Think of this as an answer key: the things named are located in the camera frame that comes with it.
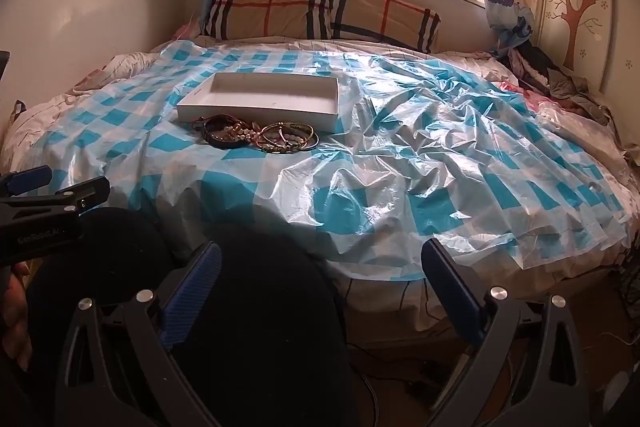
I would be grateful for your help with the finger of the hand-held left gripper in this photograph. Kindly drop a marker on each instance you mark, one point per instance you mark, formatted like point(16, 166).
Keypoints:
point(32, 179)
point(80, 198)

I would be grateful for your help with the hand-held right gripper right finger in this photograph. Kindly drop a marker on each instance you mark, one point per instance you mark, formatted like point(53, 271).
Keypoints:
point(450, 287)

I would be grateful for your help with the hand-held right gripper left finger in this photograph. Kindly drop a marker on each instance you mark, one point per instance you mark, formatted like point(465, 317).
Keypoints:
point(195, 292)

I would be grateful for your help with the white cardboard box tray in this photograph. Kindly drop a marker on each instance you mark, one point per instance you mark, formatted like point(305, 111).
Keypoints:
point(270, 94)

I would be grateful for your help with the person's left hand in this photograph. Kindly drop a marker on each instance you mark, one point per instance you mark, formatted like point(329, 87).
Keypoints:
point(15, 332)

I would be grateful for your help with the dark striped cloth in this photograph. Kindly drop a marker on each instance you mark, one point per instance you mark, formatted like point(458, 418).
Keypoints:
point(18, 108)

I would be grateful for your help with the blue white checkered plastic sheet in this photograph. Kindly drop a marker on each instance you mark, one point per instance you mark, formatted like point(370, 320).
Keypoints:
point(400, 147)

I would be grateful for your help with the pink cushion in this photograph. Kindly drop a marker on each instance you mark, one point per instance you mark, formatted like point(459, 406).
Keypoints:
point(184, 30)

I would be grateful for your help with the pink cloth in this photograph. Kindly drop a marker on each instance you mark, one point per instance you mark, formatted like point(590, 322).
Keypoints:
point(510, 89)

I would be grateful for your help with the heap of dark clothes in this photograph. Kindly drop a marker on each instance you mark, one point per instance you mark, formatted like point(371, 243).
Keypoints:
point(545, 72)

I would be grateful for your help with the beige plaid pillow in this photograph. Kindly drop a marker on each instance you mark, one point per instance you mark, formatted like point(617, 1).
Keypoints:
point(380, 17)
point(265, 7)

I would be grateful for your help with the brown tree wall sticker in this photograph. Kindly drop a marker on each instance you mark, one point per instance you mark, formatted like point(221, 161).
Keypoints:
point(572, 22)

